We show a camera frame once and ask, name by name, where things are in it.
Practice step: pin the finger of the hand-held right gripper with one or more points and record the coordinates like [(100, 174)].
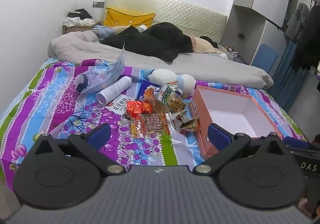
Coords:
[(296, 140)]

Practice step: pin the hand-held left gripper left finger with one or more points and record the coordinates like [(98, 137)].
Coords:
[(100, 136)]

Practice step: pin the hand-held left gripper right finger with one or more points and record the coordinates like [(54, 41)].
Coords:
[(217, 137)]

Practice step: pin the pink cardboard box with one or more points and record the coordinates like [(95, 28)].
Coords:
[(225, 106)]

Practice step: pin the white red label snack packet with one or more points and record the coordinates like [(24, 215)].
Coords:
[(120, 105)]

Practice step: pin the clear crinkled snack packet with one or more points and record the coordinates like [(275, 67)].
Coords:
[(181, 115)]

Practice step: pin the red foil snack packet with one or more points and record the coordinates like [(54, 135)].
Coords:
[(138, 107)]

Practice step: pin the orange clear snack packet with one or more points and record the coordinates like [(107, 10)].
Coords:
[(150, 124)]

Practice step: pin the green label snack packet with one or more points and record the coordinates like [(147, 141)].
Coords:
[(170, 99)]

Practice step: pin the blue snack packet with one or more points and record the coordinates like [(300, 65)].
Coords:
[(146, 90)]

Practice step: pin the person's right hand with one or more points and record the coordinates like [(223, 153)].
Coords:
[(305, 205)]

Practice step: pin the white spray can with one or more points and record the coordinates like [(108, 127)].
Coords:
[(113, 90)]

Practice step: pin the small dark blue object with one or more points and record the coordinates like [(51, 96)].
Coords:
[(82, 84)]

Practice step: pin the clear plastic bag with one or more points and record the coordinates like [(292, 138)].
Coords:
[(102, 75)]

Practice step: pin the grey duvet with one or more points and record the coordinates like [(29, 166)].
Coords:
[(200, 66)]

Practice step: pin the blue curtain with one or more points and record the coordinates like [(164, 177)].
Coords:
[(285, 69)]

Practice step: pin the white plush toy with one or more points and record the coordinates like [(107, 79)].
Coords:
[(162, 75)]

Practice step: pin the beige pillow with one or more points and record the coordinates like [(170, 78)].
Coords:
[(202, 45)]

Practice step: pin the hanging black coat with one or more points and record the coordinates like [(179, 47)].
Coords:
[(310, 44)]

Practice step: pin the dark cloth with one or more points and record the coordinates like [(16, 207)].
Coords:
[(208, 39)]

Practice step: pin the light blue clothing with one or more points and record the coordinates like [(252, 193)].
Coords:
[(105, 31)]

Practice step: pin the pile of clothes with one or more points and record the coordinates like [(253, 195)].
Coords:
[(75, 20)]

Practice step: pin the hanging grey jacket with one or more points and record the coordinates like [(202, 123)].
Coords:
[(297, 21)]

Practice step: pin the yellow pillow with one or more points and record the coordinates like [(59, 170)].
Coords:
[(125, 17)]

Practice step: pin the cream quilted headboard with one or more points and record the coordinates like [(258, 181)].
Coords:
[(187, 19)]

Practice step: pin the black wall plug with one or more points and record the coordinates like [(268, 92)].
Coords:
[(240, 36)]

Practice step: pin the grey wall socket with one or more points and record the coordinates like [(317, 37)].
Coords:
[(98, 4)]

